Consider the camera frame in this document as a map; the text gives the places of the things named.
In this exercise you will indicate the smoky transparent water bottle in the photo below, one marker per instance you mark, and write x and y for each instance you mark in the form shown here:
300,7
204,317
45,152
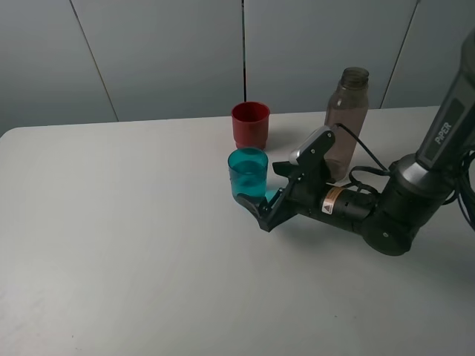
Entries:
346,113

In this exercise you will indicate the red plastic cup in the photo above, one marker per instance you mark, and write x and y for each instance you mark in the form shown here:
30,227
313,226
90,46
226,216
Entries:
250,125

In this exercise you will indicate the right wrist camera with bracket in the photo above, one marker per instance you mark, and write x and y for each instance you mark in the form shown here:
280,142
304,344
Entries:
309,155

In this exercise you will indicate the teal transparent plastic cup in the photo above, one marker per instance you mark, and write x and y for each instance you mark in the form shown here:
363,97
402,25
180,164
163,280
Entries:
248,168

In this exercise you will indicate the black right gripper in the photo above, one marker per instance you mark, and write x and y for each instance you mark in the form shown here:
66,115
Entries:
300,197

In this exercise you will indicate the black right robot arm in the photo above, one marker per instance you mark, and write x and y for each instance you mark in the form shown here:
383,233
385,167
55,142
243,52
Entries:
417,184

